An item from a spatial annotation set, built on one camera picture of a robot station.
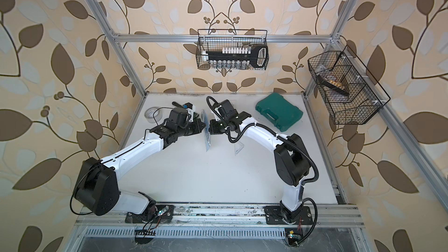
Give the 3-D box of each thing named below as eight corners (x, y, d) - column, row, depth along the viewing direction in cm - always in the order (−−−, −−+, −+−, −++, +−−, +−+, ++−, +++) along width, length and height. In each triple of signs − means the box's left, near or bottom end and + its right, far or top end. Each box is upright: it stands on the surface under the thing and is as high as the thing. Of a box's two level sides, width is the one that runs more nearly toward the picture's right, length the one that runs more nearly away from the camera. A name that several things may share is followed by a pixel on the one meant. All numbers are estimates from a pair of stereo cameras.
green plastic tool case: (281, 133, 101) (283, 129, 98) (253, 108, 114) (254, 104, 111) (303, 116, 109) (305, 112, 106) (275, 94, 122) (276, 90, 119)
